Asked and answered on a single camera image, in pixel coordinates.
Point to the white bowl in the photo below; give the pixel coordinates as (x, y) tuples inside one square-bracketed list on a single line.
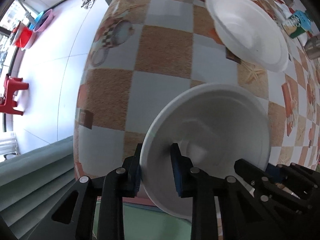
[(214, 125)]

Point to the blue plastic basin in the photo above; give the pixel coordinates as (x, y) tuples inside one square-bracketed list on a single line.
[(36, 20)]

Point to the white foam plate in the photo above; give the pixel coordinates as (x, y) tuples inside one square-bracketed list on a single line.
[(249, 33)]

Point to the red plastic stool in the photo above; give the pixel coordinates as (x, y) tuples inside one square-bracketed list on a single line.
[(11, 85)]

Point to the green labelled jar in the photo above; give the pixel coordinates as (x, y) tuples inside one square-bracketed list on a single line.
[(297, 24)]

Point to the checkered patterned tablecloth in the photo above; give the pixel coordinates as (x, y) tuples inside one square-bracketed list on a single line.
[(147, 52)]

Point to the pink plastic basin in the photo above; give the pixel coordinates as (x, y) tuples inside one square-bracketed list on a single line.
[(44, 21)]

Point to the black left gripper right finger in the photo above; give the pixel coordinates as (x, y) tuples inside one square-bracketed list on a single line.
[(192, 182)]

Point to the green plastic chair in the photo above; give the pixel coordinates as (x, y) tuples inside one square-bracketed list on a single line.
[(149, 222)]

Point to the red plastic bucket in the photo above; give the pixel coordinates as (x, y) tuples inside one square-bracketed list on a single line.
[(24, 38)]

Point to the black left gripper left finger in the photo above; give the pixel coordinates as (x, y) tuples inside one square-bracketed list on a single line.
[(72, 217)]

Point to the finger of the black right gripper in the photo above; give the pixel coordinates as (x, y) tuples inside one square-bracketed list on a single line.
[(294, 175), (263, 183)]

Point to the metal cup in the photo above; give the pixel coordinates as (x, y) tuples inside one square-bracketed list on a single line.
[(312, 47)]

